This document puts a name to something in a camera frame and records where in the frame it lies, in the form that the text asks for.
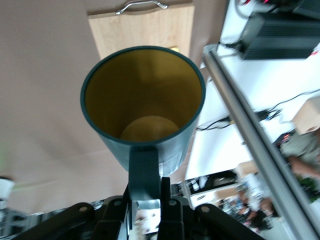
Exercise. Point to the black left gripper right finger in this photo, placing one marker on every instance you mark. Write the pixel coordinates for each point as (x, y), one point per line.
(180, 222)

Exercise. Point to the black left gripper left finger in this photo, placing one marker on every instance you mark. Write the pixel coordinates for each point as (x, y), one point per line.
(75, 225)

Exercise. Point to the teal cup yellow inside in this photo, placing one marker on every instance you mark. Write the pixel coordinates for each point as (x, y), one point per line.
(112, 82)

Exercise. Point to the person in khaki shirt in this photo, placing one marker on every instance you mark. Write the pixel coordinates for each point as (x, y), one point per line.
(300, 147)

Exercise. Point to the brown cardboard box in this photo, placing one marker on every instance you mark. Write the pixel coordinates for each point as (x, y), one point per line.
(308, 117)

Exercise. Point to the black power supply box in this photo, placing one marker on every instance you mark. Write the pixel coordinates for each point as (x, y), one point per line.
(280, 37)

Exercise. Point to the grey aluminium table edge rail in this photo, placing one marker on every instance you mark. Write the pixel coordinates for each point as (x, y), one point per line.
(250, 120)

